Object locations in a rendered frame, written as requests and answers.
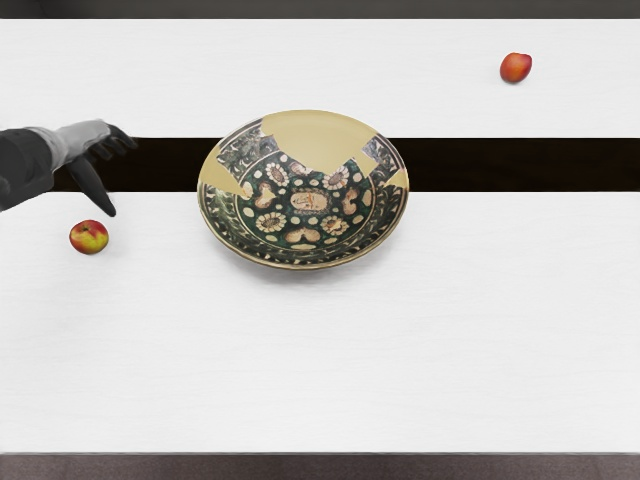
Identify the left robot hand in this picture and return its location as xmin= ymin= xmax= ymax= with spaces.
xmin=30 ymin=118 xmax=139 ymax=219

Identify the patterned ceramic plate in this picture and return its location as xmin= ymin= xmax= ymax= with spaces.
xmin=196 ymin=109 xmax=411 ymax=272

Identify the red yellow apple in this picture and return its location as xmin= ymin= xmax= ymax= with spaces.
xmin=68 ymin=219 xmax=110 ymax=256

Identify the red orange peach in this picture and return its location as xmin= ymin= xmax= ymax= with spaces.
xmin=499 ymin=51 xmax=534 ymax=85

